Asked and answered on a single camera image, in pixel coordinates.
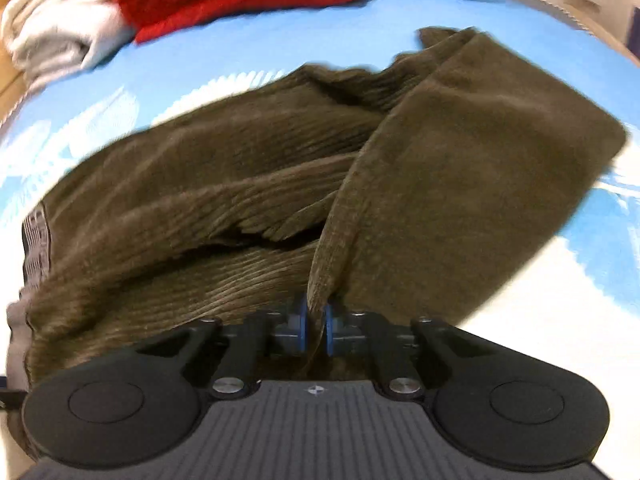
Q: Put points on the blue white patterned bedsheet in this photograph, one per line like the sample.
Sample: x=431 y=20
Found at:
x=597 y=257

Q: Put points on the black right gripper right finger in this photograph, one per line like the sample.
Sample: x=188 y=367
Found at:
x=366 y=346

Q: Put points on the white folded blanket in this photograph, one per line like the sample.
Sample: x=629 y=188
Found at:
x=52 y=39

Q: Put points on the brown corduroy pants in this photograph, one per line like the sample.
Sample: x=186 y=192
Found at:
x=417 y=190

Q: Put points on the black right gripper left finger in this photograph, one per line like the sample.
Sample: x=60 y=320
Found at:
x=269 y=344

